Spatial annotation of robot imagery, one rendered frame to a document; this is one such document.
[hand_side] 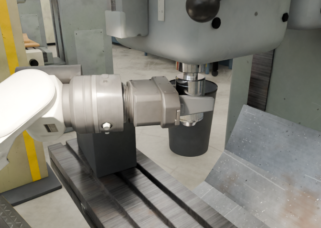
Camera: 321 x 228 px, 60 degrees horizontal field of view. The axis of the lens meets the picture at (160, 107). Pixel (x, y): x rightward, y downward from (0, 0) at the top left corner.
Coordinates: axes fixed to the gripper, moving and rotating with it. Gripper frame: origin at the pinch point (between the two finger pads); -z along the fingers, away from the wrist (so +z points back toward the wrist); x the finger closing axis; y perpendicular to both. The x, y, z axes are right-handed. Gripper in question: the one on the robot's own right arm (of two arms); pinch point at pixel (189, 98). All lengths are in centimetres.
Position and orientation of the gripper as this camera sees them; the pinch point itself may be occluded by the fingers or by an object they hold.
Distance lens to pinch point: 45.3
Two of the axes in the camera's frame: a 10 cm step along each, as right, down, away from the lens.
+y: -0.2, 9.3, 3.7
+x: -2.0, -3.7, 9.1
